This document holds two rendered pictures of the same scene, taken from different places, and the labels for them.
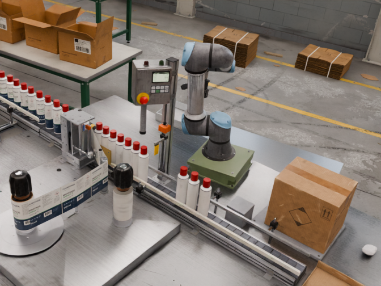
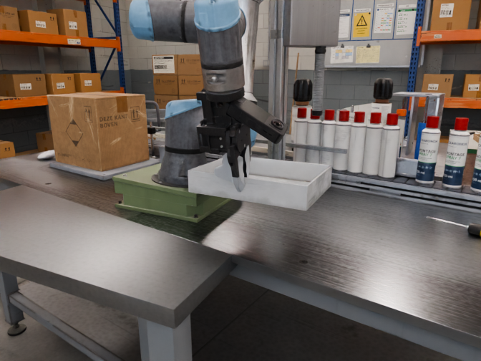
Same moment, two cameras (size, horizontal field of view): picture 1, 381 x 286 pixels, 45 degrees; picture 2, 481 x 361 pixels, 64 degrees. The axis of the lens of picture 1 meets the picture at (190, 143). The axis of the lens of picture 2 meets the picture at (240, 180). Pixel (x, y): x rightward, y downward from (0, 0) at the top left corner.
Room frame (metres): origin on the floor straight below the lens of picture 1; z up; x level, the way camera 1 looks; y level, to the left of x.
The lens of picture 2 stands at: (3.23, 0.02, 1.22)
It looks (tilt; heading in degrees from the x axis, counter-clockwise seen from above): 16 degrees down; 181
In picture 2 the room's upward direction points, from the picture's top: straight up
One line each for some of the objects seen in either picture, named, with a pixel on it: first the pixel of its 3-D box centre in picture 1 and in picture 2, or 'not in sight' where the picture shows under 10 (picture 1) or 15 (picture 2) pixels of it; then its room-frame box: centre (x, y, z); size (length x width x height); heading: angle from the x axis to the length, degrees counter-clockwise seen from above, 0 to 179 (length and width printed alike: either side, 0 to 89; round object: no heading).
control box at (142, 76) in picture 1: (151, 82); (308, 14); (1.94, 0.21, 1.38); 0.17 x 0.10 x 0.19; 111
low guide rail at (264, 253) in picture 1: (193, 212); (230, 145); (1.61, -0.05, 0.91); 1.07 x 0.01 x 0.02; 56
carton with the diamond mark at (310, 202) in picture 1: (309, 203); (99, 128); (1.67, -0.58, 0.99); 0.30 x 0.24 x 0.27; 57
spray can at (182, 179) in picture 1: (182, 185); not in sight; (1.70, 0.02, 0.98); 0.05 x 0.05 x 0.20
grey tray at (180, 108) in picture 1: (183, 116); (262, 178); (2.38, 0.06, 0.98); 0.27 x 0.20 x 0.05; 64
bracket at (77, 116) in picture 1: (77, 116); (419, 94); (1.96, 0.57, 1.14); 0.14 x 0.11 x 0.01; 56
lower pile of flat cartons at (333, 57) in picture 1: (324, 61); not in sight; (6.01, -1.70, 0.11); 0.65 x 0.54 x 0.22; 63
